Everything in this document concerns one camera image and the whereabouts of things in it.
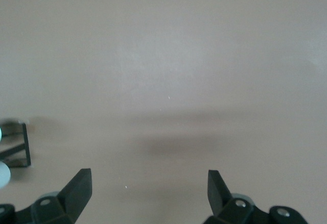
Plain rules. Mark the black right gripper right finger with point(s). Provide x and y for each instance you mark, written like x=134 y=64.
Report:
x=230 y=211

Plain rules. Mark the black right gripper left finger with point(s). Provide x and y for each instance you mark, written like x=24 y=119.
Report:
x=64 y=206

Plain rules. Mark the mint green cup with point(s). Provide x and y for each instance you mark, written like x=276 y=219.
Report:
x=1 y=133

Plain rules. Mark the grey cup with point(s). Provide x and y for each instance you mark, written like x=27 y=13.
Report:
x=4 y=175

